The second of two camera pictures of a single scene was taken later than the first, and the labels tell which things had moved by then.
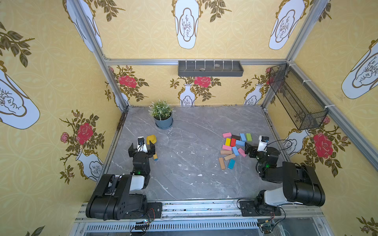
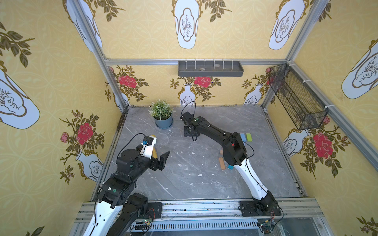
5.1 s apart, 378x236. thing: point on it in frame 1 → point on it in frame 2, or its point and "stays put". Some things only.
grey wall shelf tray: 210,68 stays put
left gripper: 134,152 → 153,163
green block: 249,137 stays put
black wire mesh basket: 296,98 stays put
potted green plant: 162,112 stays put
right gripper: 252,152 → 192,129
